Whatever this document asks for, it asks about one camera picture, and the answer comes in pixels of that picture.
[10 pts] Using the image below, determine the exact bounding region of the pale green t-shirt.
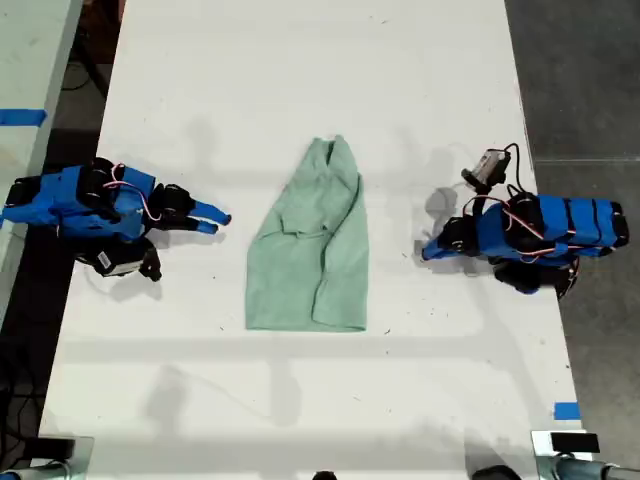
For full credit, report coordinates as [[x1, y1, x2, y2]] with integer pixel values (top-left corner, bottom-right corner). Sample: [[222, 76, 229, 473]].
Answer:
[[243, 133, 371, 333]]

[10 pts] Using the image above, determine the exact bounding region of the long blue tape strip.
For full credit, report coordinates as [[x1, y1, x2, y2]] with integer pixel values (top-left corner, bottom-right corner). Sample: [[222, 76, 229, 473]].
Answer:
[[0, 108, 49, 127]]

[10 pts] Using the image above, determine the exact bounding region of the short blue tape strip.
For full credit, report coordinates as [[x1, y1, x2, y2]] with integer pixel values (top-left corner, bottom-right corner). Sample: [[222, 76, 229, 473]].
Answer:
[[553, 400, 582, 422]]

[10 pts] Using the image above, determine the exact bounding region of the pale side table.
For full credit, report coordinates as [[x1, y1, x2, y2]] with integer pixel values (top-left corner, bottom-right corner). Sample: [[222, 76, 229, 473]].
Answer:
[[0, 0, 85, 321]]

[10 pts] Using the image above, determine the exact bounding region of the black flat device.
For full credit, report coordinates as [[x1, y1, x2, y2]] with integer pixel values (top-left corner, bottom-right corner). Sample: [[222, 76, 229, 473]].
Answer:
[[550, 432, 601, 454]]

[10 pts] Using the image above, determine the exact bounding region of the black small box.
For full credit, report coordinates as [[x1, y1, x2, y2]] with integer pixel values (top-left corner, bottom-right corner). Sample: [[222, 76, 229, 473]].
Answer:
[[35, 435, 77, 459]]

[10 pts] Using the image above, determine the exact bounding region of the black camera stalk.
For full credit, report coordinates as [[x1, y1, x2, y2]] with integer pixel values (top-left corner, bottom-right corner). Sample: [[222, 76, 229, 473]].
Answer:
[[138, 238, 163, 283], [462, 179, 501, 221]]

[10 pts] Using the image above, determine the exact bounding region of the black silver camera box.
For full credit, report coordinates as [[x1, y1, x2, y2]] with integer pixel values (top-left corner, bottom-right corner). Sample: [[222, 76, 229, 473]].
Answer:
[[460, 148, 513, 188]]

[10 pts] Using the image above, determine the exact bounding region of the black camera box white label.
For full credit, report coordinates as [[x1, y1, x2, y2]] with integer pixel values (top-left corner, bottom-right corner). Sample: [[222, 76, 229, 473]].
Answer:
[[88, 247, 147, 279]]

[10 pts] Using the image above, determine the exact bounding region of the black camera cable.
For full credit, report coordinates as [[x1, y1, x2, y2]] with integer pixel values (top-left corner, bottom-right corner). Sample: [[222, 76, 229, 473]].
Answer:
[[502, 142, 525, 196]]

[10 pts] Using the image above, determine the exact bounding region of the black floor cable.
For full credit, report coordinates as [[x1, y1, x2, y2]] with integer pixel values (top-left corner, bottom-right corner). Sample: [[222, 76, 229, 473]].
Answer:
[[60, 57, 104, 94]]

